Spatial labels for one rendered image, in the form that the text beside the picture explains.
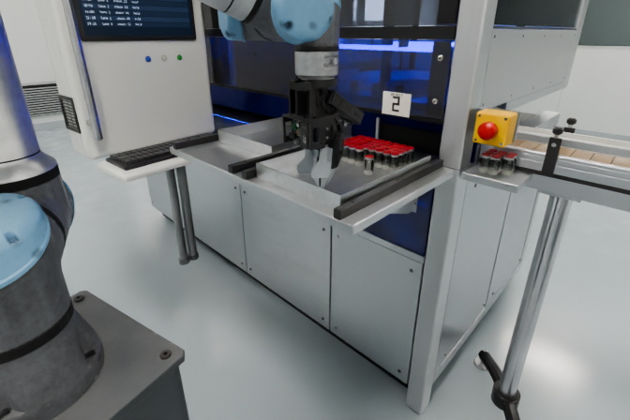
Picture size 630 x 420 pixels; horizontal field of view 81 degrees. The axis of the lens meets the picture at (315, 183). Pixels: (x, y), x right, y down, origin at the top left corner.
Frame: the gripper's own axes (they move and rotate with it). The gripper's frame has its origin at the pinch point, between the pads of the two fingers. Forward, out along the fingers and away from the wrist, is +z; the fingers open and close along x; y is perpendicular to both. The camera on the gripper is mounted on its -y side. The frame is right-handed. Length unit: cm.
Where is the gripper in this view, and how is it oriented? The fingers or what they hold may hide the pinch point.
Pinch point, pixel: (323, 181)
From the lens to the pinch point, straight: 72.6
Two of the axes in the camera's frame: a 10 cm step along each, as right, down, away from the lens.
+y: -7.0, 2.7, -6.7
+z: 0.0, 9.3, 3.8
